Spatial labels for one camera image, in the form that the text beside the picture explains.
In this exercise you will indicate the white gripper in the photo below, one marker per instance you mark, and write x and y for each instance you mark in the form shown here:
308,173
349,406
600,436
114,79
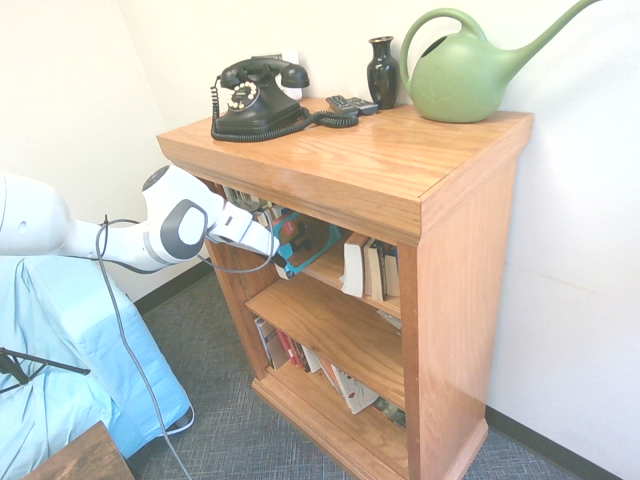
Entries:
245,230

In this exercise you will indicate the teal book with red label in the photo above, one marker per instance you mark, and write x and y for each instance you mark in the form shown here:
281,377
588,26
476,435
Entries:
331,239

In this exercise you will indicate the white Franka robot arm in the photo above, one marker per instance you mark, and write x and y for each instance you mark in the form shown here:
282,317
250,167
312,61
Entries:
30,220

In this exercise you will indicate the thick white paperback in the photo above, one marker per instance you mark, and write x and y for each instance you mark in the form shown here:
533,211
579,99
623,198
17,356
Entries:
354,267

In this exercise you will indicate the colourful spine books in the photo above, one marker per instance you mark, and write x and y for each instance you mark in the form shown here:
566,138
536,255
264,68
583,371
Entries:
242,197

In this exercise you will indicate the cream paged book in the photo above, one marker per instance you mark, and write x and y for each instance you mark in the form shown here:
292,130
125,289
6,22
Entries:
374,272

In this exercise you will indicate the large white hardcover book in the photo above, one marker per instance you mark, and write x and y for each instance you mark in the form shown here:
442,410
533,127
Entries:
270,345

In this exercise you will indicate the bright red book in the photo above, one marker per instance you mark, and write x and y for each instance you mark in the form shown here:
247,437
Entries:
287,350

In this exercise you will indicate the black cover book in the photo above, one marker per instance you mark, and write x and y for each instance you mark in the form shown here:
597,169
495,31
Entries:
391,270

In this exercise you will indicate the orange red book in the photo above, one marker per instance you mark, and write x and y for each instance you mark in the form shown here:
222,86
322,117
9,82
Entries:
300,357

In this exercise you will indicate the slim white book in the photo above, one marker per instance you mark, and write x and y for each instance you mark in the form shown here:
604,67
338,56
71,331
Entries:
312,361

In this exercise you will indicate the flat lying magazine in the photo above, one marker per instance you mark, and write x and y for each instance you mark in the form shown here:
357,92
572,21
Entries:
391,320

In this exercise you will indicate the thin leaning book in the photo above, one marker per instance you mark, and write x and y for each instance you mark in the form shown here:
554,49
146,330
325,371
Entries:
330,375

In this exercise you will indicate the black rotary telephone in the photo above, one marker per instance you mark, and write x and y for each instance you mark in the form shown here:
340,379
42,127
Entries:
325,120

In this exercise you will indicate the black rotary telephone base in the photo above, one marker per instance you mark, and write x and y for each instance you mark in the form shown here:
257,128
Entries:
260,107

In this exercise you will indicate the dark remote control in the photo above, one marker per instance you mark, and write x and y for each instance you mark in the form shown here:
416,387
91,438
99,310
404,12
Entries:
365,106
340,104

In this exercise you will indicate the white book with red print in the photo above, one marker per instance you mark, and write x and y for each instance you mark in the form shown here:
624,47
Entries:
355,392

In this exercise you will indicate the black telephone handset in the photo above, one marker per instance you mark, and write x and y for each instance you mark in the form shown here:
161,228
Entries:
265,70

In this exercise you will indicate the oak wooden bookshelf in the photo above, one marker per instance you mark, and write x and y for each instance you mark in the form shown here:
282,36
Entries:
475,250

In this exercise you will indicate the dark glossy book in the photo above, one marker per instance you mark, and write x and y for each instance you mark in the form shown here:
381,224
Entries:
390,412

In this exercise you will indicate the black ceramic vase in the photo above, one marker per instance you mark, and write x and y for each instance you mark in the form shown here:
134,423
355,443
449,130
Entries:
382,75

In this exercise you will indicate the green plastic watering can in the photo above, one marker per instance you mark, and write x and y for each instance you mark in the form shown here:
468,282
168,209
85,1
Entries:
455,85

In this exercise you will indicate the light blue cloth cover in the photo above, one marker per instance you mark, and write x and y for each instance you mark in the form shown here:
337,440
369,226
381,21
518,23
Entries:
75,350

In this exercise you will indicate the black tripod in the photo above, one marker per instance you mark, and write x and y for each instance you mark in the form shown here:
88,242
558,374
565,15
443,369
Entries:
30,360

